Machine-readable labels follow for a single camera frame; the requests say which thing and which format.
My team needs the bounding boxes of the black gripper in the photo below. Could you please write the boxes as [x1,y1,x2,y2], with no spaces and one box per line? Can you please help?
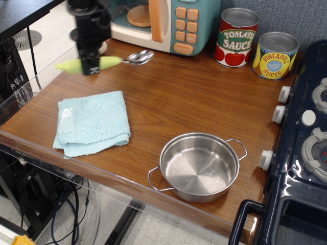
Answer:
[67,1,111,76]

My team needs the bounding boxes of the spoon with green handle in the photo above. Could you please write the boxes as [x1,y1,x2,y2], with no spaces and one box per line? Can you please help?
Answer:
[55,50,154,76]

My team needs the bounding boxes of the light blue towel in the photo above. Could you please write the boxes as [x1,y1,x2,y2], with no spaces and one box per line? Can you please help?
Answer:
[53,91,131,158]

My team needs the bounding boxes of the toy microwave teal and cream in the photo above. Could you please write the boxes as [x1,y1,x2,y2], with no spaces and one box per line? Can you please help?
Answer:
[109,1,221,56]

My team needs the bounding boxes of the plush toy mushroom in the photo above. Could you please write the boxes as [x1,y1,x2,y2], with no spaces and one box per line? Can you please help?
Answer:
[98,41,107,55]

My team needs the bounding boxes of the black desk top left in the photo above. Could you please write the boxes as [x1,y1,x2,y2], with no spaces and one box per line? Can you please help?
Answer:
[1,0,62,43]

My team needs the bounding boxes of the tomato sauce can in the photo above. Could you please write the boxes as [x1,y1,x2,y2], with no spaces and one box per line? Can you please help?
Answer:
[215,8,260,67]

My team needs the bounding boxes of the pineapple slices can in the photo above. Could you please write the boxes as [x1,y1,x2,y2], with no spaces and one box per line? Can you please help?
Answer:
[252,32,300,80]

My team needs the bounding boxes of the white stove knob middle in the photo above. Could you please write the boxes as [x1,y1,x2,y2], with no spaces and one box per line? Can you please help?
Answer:
[272,106,286,125]

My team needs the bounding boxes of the white stove knob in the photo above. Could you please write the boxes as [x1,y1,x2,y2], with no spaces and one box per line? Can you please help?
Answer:
[278,86,291,104]
[259,150,273,171]
[272,106,286,125]

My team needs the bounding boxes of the white stove knob top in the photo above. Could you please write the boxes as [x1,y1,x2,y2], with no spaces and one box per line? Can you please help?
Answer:
[278,86,291,104]

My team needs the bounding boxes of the white stove knob bottom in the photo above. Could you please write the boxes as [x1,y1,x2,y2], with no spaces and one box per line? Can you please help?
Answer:
[259,150,273,171]

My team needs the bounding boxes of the dark blue toy stove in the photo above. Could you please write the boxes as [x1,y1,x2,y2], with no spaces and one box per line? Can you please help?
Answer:
[229,40,326,244]

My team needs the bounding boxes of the steel pot with handles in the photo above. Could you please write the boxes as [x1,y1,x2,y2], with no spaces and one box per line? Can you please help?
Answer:
[157,132,248,203]

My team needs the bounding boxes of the cables under table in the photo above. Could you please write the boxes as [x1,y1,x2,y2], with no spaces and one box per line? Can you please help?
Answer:
[19,178,100,245]

